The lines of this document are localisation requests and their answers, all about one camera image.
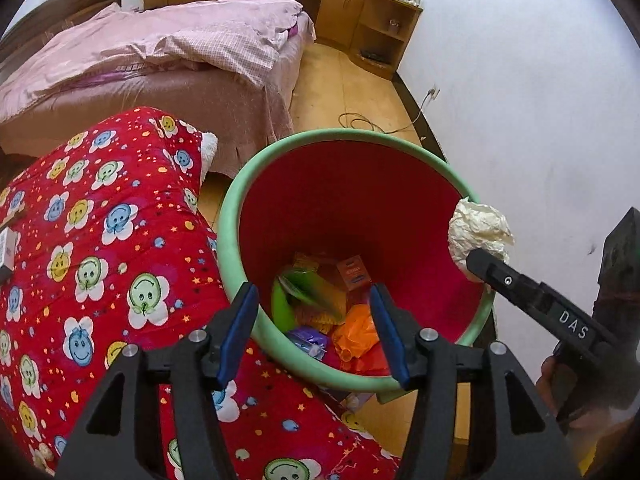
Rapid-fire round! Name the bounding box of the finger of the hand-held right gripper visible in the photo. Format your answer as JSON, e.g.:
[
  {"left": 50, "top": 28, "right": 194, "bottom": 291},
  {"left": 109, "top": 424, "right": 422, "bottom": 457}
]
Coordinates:
[{"left": 465, "top": 249, "right": 546, "bottom": 307}]

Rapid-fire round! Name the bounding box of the white flat box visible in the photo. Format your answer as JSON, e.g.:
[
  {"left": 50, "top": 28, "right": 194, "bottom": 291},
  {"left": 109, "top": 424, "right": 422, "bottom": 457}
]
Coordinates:
[{"left": 0, "top": 227, "right": 21, "bottom": 279}]

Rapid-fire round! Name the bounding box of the orange rubber glove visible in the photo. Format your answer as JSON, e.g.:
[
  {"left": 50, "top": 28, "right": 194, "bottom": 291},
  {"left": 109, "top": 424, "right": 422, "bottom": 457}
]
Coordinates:
[{"left": 332, "top": 304, "right": 394, "bottom": 374}]

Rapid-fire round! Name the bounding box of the green rimmed red bin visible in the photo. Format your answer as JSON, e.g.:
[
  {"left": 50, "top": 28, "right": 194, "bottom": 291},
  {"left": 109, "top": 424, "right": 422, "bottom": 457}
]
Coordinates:
[{"left": 217, "top": 129, "right": 496, "bottom": 395}]

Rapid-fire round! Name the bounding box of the red smiley flower blanket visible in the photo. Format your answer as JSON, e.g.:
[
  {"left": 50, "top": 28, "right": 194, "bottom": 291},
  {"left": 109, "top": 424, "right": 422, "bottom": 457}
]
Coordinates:
[{"left": 0, "top": 106, "right": 401, "bottom": 480}]

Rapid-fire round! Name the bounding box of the green snack packet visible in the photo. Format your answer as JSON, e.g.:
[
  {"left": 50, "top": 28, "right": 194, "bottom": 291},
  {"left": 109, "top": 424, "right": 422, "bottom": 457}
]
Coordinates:
[{"left": 271, "top": 267, "right": 321, "bottom": 334}]

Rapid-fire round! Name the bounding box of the brown cardboard box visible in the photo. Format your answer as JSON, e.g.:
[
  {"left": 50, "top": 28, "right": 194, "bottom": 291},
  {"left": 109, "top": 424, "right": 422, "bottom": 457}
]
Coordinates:
[{"left": 336, "top": 256, "right": 374, "bottom": 294}]

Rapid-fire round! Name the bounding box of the person's right hand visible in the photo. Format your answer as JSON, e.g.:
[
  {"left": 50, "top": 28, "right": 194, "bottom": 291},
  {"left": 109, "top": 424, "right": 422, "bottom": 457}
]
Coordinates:
[{"left": 535, "top": 355, "right": 569, "bottom": 417}]

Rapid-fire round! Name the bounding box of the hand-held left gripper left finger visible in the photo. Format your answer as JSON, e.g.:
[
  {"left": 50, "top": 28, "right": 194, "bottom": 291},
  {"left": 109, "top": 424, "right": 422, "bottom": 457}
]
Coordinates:
[{"left": 55, "top": 281, "right": 260, "bottom": 480}]

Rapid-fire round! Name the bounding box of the pink duvet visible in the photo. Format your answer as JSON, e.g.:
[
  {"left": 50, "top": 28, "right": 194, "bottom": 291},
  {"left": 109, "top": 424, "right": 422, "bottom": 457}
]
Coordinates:
[{"left": 0, "top": 0, "right": 306, "bottom": 124}]

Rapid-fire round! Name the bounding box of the floor cable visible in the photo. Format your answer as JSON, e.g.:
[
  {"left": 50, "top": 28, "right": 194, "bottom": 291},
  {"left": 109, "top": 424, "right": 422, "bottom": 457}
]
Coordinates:
[{"left": 337, "top": 91, "right": 435, "bottom": 134}]

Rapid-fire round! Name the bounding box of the long wooden cabinet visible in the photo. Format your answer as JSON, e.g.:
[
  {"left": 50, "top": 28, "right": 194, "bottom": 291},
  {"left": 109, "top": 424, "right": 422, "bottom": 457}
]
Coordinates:
[{"left": 142, "top": 0, "right": 425, "bottom": 81}]

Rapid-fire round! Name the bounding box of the yellow bubble wrap strip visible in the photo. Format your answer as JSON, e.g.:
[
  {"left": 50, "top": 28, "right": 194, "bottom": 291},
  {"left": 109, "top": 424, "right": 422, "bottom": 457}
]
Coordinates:
[{"left": 290, "top": 252, "right": 349, "bottom": 334}]

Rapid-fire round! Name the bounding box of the paper ball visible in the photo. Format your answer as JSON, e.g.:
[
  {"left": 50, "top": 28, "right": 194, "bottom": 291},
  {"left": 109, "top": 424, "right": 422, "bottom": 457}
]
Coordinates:
[{"left": 447, "top": 197, "right": 516, "bottom": 279}]

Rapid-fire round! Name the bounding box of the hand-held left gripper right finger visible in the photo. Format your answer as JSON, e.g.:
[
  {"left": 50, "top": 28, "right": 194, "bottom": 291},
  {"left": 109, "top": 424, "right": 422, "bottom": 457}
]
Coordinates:
[{"left": 369, "top": 282, "right": 583, "bottom": 480}]

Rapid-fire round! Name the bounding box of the dark wooden bed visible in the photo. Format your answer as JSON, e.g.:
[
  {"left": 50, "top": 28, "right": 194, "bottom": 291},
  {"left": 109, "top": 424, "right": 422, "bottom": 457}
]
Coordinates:
[{"left": 0, "top": 0, "right": 318, "bottom": 181}]

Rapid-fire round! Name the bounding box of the purple plastic bag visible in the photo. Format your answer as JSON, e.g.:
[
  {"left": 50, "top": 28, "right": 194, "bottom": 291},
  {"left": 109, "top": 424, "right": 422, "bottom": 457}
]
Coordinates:
[{"left": 287, "top": 326, "right": 329, "bottom": 359}]

